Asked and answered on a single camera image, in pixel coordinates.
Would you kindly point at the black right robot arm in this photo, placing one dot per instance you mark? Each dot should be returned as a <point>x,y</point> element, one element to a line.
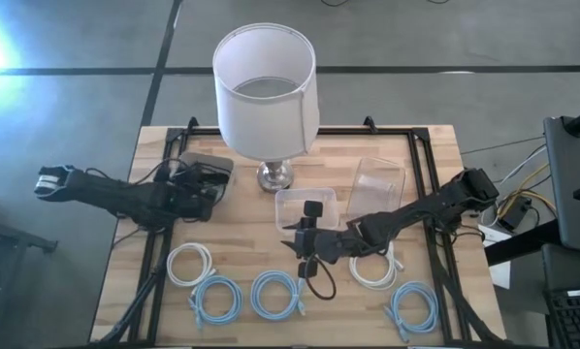
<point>416,206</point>

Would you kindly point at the clear plastic bin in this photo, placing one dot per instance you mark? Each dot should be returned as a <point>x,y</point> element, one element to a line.
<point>375,186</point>

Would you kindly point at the table lamp white shade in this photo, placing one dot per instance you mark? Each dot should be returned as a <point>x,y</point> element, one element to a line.
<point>266,126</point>

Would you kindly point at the frosted plastic bin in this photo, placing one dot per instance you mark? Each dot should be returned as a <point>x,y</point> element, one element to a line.
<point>290,203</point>

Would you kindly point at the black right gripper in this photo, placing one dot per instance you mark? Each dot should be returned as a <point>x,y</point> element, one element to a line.
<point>321,244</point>

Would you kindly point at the white paper sheet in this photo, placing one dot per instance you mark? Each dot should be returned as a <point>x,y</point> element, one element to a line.
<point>501,276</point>

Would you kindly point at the black power adapter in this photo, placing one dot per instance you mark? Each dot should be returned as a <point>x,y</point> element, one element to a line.
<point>515,215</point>

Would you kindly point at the beige opaque plastic bin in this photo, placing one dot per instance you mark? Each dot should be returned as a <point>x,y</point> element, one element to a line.
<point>207,160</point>

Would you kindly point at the black laptop keyboard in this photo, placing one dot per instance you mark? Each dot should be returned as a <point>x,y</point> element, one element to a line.
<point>576,320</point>

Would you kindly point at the black floor stand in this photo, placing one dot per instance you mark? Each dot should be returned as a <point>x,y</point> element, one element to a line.
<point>18,236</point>

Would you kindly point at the black metal table frame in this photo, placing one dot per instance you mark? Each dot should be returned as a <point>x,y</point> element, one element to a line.
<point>348,131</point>

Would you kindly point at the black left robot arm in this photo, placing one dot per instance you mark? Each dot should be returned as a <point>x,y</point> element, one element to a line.
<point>106,194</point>

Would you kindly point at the black stand bar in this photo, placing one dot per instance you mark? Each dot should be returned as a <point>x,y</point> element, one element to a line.
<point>518,244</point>

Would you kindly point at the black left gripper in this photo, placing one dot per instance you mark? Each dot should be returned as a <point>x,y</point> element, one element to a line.
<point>195,201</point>

